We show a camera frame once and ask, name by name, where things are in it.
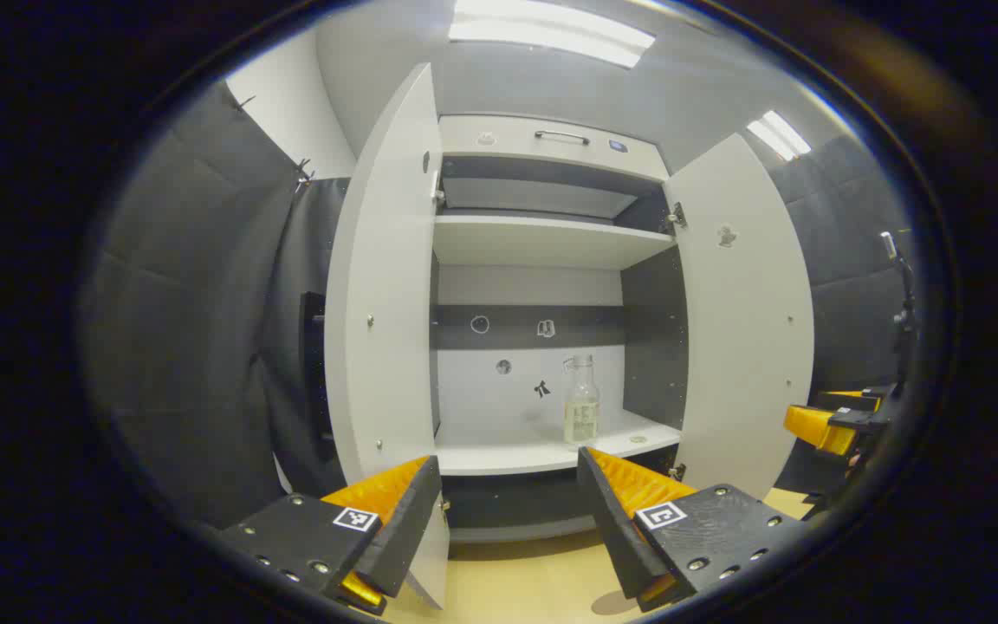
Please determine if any white cabinet floor board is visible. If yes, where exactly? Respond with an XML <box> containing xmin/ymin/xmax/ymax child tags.
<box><xmin>434</xmin><ymin>409</ymin><xmax>684</xmax><ymax>477</ymax></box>

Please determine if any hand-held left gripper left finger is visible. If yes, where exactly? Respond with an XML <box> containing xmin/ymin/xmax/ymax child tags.
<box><xmin>220</xmin><ymin>455</ymin><xmax>444</xmax><ymax>617</ymax></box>

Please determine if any white cabinet shelf board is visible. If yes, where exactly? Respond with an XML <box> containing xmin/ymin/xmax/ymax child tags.
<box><xmin>432</xmin><ymin>214</ymin><xmax>677</xmax><ymax>270</ymax></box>

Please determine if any white cabinet drawer front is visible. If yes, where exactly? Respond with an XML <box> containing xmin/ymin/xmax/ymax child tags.
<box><xmin>438</xmin><ymin>114</ymin><xmax>670</xmax><ymax>183</ymax></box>

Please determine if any long ceiling light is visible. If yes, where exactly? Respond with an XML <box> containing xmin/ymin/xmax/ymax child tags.
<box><xmin>746</xmin><ymin>109</ymin><xmax>813</xmax><ymax>162</ymax></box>
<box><xmin>449</xmin><ymin>0</ymin><xmax>657</xmax><ymax>69</ymax></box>

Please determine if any white and grey cabinet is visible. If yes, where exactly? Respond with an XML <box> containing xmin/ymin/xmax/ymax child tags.
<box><xmin>430</xmin><ymin>113</ymin><xmax>690</xmax><ymax>545</ymax></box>

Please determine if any white cabinet door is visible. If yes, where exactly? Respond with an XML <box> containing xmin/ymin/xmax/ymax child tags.
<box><xmin>665</xmin><ymin>132</ymin><xmax>814</xmax><ymax>502</ymax></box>
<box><xmin>324</xmin><ymin>62</ymin><xmax>452</xmax><ymax>609</ymax></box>

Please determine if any clear glass bottle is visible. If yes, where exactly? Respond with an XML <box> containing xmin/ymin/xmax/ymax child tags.
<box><xmin>563</xmin><ymin>354</ymin><xmax>601</xmax><ymax>445</ymax></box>

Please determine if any black backdrop cloth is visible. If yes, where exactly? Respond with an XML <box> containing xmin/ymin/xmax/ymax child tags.
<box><xmin>83</xmin><ymin>80</ymin><xmax>353</xmax><ymax>530</ymax></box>
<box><xmin>746</xmin><ymin>130</ymin><xmax>916</xmax><ymax>495</ymax></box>

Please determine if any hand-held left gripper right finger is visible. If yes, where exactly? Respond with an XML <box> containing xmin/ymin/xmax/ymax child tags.
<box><xmin>576</xmin><ymin>446</ymin><xmax>813</xmax><ymax>614</ymax></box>

